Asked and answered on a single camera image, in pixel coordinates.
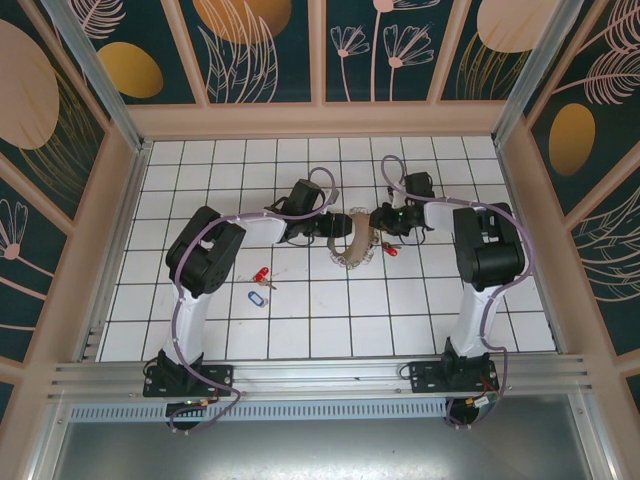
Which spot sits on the metal key plate with rings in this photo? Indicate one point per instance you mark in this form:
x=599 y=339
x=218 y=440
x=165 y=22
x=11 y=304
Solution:
x=357 y=245

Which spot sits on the key with red tag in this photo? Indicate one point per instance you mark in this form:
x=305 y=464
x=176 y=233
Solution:
x=392 y=250
x=261 y=274

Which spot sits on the blue key tag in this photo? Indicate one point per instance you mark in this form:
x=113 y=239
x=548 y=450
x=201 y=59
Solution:
x=257 y=298

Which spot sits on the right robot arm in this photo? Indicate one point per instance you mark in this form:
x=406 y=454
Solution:
x=475 y=320

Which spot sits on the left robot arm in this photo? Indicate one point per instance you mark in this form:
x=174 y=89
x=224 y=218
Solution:
x=192 y=325

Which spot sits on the yellow power connector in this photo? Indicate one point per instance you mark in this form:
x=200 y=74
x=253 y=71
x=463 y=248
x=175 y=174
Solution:
x=205 y=403
x=480 y=402

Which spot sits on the grey metal sheet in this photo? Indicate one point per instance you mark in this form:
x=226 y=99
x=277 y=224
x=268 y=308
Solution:
x=320 y=450

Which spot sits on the aluminium table side rail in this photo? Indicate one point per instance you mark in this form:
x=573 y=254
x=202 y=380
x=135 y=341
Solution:
x=117 y=250
x=528 y=250

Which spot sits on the aluminium corner post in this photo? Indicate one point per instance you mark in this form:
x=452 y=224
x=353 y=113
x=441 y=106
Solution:
x=542 y=70
x=99 y=70

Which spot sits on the aluminium mounting rail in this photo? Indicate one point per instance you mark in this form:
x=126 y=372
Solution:
x=320 y=375

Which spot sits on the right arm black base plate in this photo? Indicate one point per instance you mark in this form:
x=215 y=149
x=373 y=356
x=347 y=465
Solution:
x=425 y=377

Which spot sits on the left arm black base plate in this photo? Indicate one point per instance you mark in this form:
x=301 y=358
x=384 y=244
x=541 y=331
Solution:
x=220 y=380

